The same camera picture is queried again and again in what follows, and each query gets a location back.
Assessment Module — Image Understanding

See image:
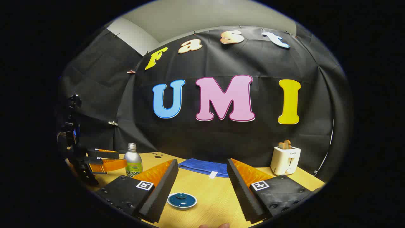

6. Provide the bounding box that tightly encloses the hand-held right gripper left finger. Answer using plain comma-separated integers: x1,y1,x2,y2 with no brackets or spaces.
95,159,179,224

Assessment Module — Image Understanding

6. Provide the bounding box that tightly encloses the white toaster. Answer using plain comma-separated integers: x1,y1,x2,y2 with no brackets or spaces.
270,146,301,176

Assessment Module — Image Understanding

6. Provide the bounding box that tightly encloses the white cable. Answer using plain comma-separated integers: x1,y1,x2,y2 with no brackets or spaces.
313,119,335,176

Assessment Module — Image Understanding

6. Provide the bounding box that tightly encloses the black backdrop cloth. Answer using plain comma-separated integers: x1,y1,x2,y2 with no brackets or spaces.
58,25,353,178

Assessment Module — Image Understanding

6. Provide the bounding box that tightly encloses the silver green water bottle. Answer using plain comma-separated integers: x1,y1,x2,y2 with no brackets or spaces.
123,143,143,178

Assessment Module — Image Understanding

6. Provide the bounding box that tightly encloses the blue folded towel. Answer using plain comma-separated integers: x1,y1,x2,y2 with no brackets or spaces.
178,158,229,178

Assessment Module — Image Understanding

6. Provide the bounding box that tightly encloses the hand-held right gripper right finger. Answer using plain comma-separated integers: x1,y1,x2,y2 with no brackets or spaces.
227,158,322,224

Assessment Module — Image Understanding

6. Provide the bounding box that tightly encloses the dark blue teacup lid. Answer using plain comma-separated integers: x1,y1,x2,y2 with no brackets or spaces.
169,193,195,207

